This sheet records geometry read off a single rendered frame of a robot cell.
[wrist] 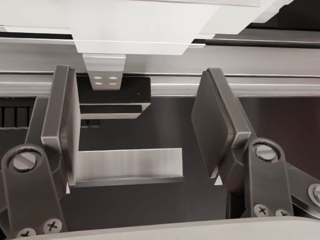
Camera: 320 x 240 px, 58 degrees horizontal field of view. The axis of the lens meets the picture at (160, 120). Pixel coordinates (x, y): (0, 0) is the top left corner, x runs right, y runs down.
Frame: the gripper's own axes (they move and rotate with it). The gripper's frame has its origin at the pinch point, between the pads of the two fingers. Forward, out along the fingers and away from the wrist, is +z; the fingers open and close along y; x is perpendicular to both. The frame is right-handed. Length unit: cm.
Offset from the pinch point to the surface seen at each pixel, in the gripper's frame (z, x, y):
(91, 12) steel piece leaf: 7.7, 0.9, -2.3
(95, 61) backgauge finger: 13.0, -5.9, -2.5
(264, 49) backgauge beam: 31.3, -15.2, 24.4
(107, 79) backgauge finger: 17.6, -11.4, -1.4
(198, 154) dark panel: 35, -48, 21
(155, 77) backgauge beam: 27.8, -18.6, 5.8
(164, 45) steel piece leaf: 10.9, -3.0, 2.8
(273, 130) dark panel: 39, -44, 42
